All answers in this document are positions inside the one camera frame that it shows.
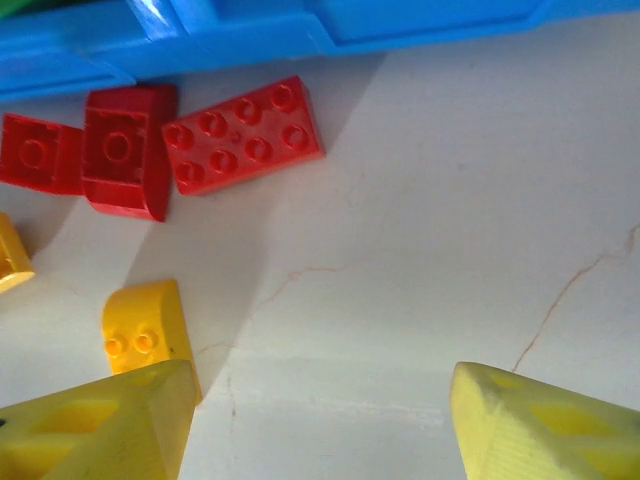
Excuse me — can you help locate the small red lego brick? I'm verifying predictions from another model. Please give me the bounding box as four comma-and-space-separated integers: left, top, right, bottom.
0, 113, 85, 197

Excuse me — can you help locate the blue three-compartment plastic bin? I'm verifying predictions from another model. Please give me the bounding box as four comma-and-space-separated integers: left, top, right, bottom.
0, 0, 640, 106

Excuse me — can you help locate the red eight-stud lego brick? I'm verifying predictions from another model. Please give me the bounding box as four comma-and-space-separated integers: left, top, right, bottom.
160, 74, 328, 198

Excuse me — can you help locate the yellow curved lego brick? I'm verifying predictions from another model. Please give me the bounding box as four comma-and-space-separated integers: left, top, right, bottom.
101, 278, 203, 407

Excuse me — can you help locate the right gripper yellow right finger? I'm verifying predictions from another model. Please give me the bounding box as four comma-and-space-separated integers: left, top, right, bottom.
449, 361, 640, 480

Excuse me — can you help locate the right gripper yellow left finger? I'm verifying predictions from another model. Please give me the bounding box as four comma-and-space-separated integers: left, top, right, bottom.
0, 358, 197, 480

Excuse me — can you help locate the red sloped lego brick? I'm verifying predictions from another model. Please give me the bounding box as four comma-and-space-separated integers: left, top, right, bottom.
79, 83, 179, 224

